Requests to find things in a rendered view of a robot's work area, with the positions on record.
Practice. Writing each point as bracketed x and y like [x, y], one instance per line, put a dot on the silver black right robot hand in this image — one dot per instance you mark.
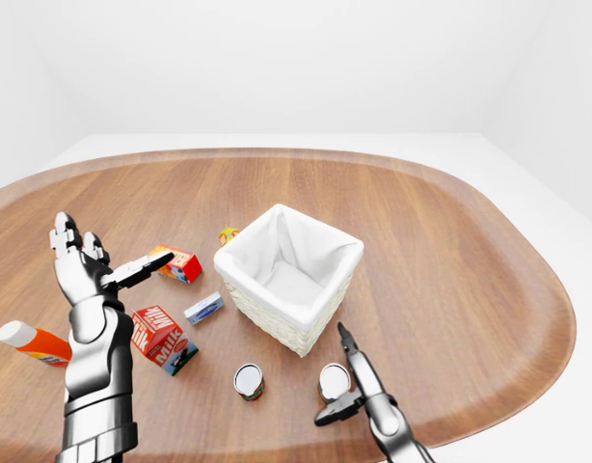
[361, 386]

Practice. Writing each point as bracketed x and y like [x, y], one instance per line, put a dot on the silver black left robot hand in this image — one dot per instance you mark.
[79, 275]

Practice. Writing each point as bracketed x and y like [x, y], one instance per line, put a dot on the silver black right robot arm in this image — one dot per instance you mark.
[404, 446]

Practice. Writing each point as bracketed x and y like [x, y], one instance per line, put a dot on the silver topped soup tin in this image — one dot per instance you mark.
[333, 382]

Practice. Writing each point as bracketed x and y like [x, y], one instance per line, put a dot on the white lined wicker basket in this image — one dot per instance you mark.
[288, 275]

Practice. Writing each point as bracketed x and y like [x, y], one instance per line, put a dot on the orange bottle with white cap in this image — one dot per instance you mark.
[33, 342]

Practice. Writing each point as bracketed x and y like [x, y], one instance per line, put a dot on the small red milk carton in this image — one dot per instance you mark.
[178, 265]

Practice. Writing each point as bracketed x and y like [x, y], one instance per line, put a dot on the large red milk carton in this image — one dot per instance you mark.
[163, 340]

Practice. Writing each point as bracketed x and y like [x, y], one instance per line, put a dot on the red green labelled tin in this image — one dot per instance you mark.
[249, 382]

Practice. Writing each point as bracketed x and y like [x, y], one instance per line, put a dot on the blue white small box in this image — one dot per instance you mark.
[204, 308]

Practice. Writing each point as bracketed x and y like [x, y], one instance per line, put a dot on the small yellow orange packet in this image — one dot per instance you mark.
[227, 236]

